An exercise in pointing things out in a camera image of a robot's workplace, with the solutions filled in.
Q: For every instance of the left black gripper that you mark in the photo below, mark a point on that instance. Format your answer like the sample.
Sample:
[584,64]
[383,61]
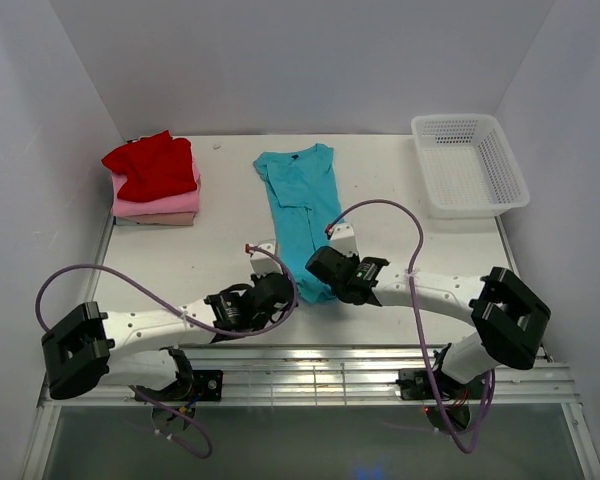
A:
[254,278]

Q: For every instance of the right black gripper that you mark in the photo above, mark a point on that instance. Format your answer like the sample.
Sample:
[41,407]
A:
[354,259]

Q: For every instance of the teal t shirt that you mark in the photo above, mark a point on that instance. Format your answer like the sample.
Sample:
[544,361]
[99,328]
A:
[303,198]

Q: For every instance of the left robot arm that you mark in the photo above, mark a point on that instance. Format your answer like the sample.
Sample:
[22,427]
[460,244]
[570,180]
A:
[90,348]

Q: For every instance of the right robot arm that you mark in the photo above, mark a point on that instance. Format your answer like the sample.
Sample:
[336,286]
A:
[509,319]

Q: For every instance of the beige folded t shirt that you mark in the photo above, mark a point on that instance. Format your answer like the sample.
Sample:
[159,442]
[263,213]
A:
[162,219]

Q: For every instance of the pink folded t shirt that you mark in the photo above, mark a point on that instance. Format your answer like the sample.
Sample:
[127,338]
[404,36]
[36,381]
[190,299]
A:
[186,202]

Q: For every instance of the white plastic basket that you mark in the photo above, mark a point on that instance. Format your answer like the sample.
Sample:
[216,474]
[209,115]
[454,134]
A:
[468,167]

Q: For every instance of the red folded t shirt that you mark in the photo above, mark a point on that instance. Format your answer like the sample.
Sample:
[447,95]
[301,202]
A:
[155,167]

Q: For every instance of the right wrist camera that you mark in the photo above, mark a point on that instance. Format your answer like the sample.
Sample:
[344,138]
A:
[341,237]

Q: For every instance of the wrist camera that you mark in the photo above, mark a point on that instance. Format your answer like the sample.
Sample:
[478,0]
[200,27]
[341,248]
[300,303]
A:
[341,237]
[262,257]

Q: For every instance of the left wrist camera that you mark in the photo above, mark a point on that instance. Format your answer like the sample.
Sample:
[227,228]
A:
[262,257]

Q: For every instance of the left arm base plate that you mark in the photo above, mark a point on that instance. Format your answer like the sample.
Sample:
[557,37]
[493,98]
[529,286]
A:
[200,385]

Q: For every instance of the aluminium frame rail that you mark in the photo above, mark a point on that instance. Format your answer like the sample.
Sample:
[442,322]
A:
[315,400]

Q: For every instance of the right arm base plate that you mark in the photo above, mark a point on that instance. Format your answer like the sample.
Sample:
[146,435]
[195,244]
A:
[415,384]

